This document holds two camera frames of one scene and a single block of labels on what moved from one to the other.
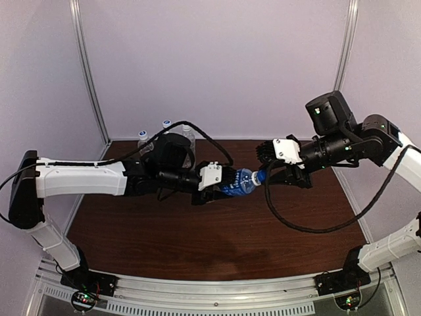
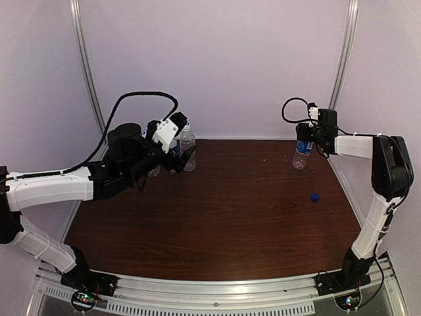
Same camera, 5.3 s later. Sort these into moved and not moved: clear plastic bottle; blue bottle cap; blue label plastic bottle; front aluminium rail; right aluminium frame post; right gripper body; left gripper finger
Moved: blue label plastic bottle; left gripper finger; blue bottle cap; right gripper body
Not moved: right aluminium frame post; clear plastic bottle; front aluminium rail
